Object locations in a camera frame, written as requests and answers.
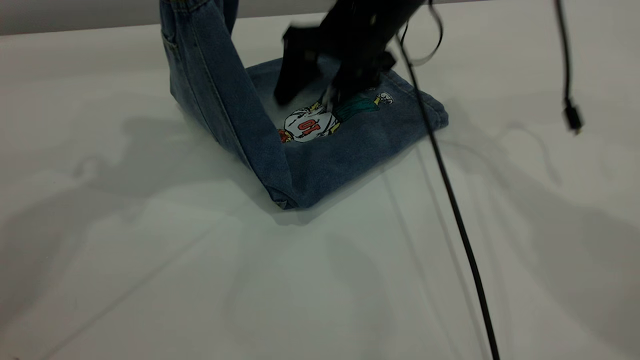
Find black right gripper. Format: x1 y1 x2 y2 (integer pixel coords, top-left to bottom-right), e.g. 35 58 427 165
273 0 427 110

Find blue denim pants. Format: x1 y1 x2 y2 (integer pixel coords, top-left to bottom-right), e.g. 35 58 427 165
159 0 449 210

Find thin black cable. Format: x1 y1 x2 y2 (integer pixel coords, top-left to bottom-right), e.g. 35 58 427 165
399 0 445 67

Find thick black cable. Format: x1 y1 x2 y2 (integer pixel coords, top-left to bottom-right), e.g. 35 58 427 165
394 29 502 360

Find black cable with plug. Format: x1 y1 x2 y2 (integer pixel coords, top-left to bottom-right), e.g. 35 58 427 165
553 0 584 136

